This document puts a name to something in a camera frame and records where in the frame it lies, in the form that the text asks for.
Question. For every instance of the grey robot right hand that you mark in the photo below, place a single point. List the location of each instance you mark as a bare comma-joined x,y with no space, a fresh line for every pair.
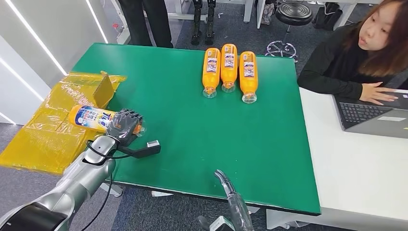
234,201

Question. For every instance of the yellow film-wrapped cardboard box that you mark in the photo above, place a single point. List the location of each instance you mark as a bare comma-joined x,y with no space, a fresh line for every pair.
47,140

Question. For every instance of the standing person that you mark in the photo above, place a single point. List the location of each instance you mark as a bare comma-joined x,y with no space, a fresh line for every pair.
145,22

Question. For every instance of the orange detergent bottle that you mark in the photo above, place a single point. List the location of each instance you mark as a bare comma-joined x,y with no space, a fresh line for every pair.
248,75
229,65
92,118
211,70

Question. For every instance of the seated person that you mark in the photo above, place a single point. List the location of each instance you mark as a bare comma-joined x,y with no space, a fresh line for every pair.
331,60

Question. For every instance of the black bag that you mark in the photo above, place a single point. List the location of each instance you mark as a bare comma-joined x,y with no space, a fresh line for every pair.
328,16

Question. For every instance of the green table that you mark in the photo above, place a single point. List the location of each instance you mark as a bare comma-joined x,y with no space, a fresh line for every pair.
191,127

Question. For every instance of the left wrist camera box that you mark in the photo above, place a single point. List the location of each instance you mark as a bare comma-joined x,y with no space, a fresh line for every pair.
143,150

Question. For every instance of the black robot legs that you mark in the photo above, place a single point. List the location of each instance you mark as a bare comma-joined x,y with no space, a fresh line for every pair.
204,22

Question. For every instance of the person's right hand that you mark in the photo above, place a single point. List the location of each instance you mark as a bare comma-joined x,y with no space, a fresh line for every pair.
376,94

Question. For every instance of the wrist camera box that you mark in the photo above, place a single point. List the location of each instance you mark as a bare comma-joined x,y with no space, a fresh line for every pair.
143,150
221,224

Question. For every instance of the white background desk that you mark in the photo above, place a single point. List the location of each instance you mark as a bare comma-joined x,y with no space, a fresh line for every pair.
344,8

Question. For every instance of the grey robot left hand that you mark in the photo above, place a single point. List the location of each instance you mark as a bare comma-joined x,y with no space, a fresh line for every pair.
124,126

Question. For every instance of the black round stool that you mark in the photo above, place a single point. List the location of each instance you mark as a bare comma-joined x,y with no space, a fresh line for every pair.
293,13

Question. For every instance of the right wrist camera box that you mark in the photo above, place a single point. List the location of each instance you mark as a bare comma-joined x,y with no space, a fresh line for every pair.
221,224

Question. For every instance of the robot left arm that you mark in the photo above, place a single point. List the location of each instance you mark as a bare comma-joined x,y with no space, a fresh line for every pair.
76,181

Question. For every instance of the grey laptop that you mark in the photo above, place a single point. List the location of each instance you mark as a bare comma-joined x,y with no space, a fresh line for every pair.
363,116

